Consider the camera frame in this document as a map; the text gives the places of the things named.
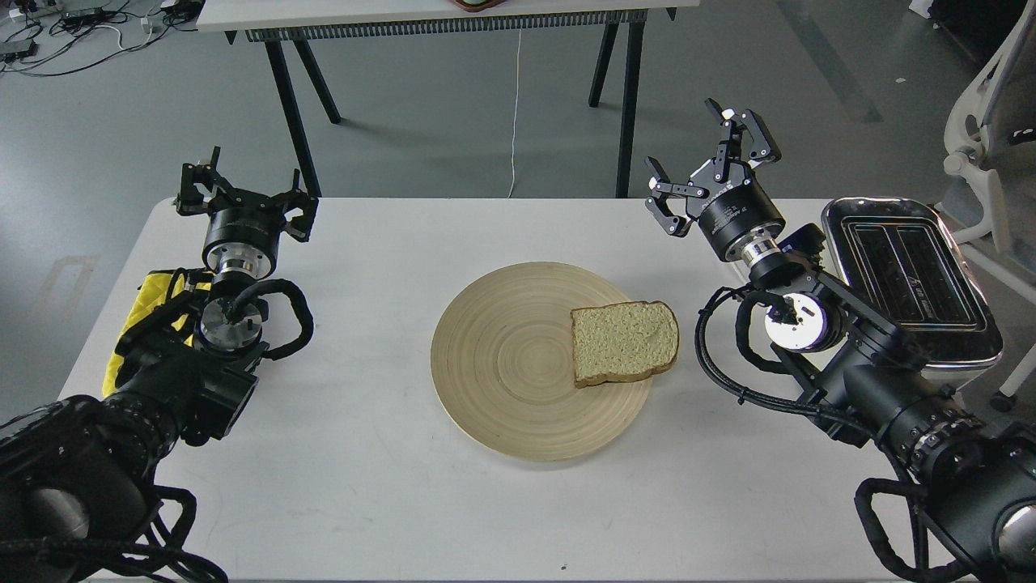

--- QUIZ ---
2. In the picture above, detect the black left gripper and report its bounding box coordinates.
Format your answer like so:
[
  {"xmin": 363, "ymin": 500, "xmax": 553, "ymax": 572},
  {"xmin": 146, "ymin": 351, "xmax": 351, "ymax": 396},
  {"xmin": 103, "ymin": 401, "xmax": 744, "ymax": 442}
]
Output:
[{"xmin": 174, "ymin": 147, "xmax": 319, "ymax": 274}]

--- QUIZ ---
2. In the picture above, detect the white hanging cable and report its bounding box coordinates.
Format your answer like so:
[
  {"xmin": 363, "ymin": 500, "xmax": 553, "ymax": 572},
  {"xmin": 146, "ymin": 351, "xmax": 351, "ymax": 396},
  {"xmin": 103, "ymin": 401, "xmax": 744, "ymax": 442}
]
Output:
[{"xmin": 507, "ymin": 29, "xmax": 523, "ymax": 199}]

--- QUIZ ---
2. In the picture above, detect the white office chair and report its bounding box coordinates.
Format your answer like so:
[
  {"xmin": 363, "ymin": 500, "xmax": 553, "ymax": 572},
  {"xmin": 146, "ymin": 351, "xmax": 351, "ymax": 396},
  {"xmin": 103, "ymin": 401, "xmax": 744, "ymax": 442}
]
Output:
[{"xmin": 936, "ymin": 0, "xmax": 1036, "ymax": 414}]

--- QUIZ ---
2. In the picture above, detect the round wooden plate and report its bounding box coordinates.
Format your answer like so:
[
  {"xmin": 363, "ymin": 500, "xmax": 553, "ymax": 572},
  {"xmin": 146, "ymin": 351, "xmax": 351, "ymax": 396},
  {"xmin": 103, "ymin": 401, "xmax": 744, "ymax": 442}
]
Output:
[{"xmin": 430, "ymin": 262, "xmax": 652, "ymax": 462}]

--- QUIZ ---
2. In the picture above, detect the slice of bread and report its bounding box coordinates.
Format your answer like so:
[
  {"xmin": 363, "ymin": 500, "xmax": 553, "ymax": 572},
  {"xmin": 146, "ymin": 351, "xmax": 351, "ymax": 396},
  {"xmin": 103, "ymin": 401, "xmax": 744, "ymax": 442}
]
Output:
[{"xmin": 570, "ymin": 301, "xmax": 681, "ymax": 389}]

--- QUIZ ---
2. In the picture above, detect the yellow cloth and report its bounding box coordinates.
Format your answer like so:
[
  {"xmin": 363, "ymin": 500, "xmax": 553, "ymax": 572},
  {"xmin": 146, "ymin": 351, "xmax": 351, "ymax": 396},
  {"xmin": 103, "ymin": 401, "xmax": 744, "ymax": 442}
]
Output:
[{"xmin": 100, "ymin": 268, "xmax": 214, "ymax": 398}]

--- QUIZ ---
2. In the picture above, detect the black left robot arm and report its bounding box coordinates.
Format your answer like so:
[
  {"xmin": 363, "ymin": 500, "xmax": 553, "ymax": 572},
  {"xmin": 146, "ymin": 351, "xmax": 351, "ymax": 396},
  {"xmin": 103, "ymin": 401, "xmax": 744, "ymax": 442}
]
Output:
[{"xmin": 1, "ymin": 148, "xmax": 319, "ymax": 582}]

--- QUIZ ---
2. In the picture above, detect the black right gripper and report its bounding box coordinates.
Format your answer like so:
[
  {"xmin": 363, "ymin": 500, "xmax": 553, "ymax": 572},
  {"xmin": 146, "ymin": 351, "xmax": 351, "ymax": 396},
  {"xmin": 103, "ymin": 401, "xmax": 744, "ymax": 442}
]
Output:
[{"xmin": 645, "ymin": 97, "xmax": 787, "ymax": 262}]

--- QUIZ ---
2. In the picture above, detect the white background table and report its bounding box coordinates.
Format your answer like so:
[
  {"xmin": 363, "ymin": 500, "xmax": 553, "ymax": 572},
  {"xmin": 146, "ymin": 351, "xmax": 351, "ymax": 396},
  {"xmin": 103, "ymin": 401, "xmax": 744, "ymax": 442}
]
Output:
[{"xmin": 196, "ymin": 1, "xmax": 692, "ymax": 198}]

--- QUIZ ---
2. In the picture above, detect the white chrome toaster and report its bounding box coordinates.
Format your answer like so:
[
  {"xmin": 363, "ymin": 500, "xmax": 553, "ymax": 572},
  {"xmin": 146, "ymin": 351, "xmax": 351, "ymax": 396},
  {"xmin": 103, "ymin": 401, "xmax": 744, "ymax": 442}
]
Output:
[{"xmin": 822, "ymin": 197, "xmax": 1004, "ymax": 377}]

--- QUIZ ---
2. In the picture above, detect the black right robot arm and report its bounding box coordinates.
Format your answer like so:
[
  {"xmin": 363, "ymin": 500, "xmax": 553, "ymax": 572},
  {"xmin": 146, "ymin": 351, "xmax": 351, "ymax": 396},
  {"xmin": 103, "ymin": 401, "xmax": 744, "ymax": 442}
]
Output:
[{"xmin": 645, "ymin": 99, "xmax": 1035, "ymax": 582}]

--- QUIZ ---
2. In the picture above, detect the floor cables and power strip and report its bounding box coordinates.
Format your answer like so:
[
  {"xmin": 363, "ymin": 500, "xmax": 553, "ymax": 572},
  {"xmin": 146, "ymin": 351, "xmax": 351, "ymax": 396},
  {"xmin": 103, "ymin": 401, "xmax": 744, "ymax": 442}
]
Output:
[{"xmin": 0, "ymin": 0, "xmax": 203, "ymax": 79}]

